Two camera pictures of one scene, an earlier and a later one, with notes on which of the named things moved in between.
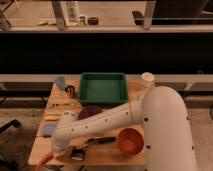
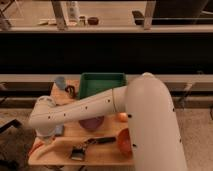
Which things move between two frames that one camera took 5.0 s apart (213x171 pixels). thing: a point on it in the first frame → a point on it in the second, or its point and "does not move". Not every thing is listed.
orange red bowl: [130, 141] does not move
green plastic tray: [103, 88] does not move
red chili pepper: [44, 160] → [40, 143]
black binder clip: [72, 89] does not move
